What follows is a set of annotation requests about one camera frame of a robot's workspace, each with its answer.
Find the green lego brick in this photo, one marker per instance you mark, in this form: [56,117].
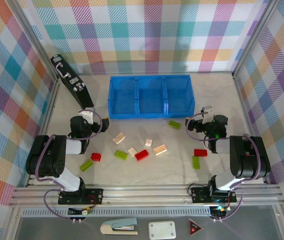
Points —
[173,124]
[86,165]
[121,154]
[195,162]

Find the small white lego brick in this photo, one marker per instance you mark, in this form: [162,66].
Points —
[132,151]
[149,142]

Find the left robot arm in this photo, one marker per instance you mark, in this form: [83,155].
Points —
[47,160]

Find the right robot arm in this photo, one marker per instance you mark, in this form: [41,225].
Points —
[247,160]

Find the small red lego brick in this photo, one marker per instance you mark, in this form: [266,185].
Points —
[96,156]

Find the blue three-compartment bin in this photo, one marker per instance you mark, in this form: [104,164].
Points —
[124,100]

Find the black hard case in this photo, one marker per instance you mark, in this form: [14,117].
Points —
[82,97]

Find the pale blue stapler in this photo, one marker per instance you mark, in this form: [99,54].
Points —
[122,225]

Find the red triangular reflector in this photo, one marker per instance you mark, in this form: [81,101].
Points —
[194,228]

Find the grey metal shelf panel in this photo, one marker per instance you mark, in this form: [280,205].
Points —
[57,230]

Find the white rectangular plate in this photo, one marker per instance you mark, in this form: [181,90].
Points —
[162,230]

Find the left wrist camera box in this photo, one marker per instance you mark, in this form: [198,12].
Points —
[87,115]

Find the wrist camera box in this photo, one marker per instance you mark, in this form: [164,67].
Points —
[207,114]
[87,115]

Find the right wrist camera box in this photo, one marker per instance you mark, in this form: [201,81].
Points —
[207,114]

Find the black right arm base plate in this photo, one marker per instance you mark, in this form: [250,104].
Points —
[199,195]

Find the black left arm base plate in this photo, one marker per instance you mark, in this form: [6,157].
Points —
[94,196]

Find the aluminium mounting rail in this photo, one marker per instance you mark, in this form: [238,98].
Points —
[144,195]

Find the aluminium frame post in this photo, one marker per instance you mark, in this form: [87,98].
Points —
[35,37]
[255,37]

